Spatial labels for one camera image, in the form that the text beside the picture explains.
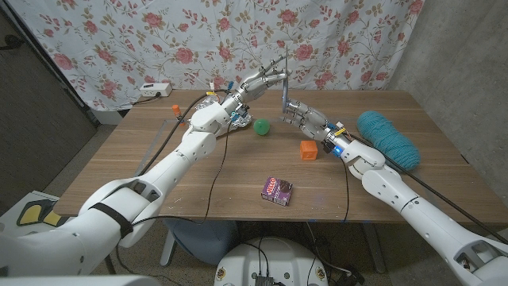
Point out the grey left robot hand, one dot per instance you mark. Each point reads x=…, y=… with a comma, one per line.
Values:
x=256, y=85

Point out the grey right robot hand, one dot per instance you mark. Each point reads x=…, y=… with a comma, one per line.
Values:
x=311, y=121

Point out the aluminum foil sheet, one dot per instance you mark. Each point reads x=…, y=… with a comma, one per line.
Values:
x=244, y=121

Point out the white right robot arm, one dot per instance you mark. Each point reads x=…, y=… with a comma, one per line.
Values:
x=416, y=210

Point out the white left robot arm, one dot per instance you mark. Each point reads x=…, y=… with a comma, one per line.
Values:
x=127, y=206

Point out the orange block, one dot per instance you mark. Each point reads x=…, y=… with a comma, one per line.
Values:
x=309, y=151

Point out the green ball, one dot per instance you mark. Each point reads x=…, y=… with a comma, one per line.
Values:
x=262, y=127

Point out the purple pudding mix box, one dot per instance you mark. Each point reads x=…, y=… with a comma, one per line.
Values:
x=277, y=191

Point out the teal yarn skein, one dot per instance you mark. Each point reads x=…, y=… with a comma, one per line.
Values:
x=389, y=137

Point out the orange capped glue stick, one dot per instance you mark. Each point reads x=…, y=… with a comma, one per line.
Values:
x=178, y=114

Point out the floral print curtain backdrop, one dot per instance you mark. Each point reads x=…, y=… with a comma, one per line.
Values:
x=178, y=39

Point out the white power strip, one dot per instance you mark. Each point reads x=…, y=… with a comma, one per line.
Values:
x=155, y=90

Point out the grey table leg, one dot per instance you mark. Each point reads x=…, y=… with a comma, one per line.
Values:
x=374, y=248

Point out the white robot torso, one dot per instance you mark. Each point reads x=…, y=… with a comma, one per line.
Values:
x=274, y=262

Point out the blue grey chair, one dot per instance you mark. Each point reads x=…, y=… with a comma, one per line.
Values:
x=202, y=240

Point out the black power adapter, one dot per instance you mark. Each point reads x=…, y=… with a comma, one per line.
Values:
x=351, y=278

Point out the black backdrop stand pole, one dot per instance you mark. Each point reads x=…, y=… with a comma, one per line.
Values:
x=44, y=59

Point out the yellow black foot pedal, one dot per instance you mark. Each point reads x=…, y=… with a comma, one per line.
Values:
x=29, y=213

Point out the white floor board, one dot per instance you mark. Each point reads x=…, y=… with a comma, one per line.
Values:
x=12, y=222

